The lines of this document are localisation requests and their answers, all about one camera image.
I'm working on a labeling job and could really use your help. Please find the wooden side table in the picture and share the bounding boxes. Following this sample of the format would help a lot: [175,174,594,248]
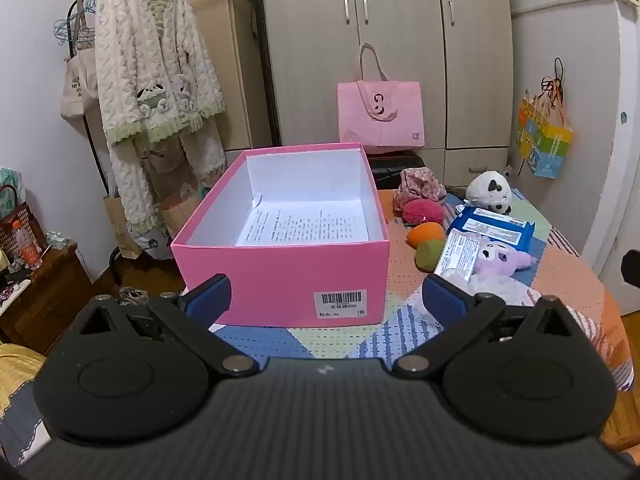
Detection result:
[0,242,96,356]

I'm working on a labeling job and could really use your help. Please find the woven basket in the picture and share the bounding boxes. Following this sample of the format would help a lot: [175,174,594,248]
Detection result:
[0,185,48,261]

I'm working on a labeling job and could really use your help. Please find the printed paper sheet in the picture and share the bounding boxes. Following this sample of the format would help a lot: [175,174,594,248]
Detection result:
[235,204,371,247]

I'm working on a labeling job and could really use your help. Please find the pink tote bag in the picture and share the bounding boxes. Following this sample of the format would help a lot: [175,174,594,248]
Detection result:
[337,43,426,155]

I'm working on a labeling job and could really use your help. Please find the red fluffy plush ball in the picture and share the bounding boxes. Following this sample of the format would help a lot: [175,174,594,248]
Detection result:
[402,199,446,226]

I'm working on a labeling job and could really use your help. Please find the black suitcase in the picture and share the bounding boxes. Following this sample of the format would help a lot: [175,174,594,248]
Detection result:
[367,152,426,191]

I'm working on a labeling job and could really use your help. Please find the orange soft ball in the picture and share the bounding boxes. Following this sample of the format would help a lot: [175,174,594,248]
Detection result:
[406,221,446,247]

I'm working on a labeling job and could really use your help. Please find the pink floral cloth pouch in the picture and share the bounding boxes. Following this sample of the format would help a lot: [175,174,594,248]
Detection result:
[392,167,447,213]

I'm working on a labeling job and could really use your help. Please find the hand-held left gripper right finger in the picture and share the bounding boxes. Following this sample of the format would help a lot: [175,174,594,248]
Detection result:
[392,274,576,378]

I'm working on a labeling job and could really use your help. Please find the patchwork table cloth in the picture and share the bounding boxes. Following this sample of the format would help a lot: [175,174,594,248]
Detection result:
[207,187,636,393]

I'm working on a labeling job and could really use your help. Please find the white round plush toy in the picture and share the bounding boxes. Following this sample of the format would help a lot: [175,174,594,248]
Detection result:
[465,170,513,216]

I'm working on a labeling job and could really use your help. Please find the yellow blanket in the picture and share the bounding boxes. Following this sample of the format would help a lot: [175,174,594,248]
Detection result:
[0,342,48,421]

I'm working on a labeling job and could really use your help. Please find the brown paper bag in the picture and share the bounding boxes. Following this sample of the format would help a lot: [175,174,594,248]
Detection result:
[103,192,143,260]
[159,182,206,241]

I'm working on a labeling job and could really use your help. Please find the cream fleece pajama trousers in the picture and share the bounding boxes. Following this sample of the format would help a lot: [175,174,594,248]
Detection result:
[109,120,227,251]

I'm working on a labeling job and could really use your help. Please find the cream fleece pajama jacket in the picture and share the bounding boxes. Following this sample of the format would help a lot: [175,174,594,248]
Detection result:
[95,0,226,147]

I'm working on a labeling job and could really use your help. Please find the purple plush toy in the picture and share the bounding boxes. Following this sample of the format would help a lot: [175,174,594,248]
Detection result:
[442,239,543,308]

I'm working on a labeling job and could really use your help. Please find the colourful gift bag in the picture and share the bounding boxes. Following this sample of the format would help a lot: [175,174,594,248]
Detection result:
[516,57,575,179]

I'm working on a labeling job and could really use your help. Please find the orange drink bottle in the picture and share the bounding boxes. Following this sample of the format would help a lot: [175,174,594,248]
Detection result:
[12,220,43,268]

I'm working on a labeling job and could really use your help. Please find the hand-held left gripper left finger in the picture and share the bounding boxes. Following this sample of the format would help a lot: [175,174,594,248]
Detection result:
[75,273,260,376]

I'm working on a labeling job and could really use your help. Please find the canvas tote bag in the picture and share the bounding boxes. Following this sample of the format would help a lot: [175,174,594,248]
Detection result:
[61,10,101,120]

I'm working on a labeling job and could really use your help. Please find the bundle of wire hangers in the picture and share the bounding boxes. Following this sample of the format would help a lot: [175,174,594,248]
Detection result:
[54,0,98,46]

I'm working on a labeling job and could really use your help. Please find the black clothes rack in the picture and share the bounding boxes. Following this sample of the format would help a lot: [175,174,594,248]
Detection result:
[67,0,146,291]

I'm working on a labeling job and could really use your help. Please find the beige wardrobe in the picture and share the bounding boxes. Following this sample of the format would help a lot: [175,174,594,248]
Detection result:
[200,0,516,191]

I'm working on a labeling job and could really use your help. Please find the white labelled packet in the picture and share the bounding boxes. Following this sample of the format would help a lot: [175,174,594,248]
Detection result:
[434,230,483,281]

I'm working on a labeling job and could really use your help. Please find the blue wet wipes packet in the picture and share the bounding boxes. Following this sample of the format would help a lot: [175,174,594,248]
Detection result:
[446,206,536,251]

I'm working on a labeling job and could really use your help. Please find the green soft ball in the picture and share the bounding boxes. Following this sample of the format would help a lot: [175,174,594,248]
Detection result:
[415,239,447,272]

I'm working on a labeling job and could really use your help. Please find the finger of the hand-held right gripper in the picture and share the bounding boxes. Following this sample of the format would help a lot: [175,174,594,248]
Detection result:
[620,250,640,291]

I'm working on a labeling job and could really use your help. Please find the green tissue pack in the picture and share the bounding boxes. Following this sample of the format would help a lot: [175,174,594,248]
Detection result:
[0,167,28,216]

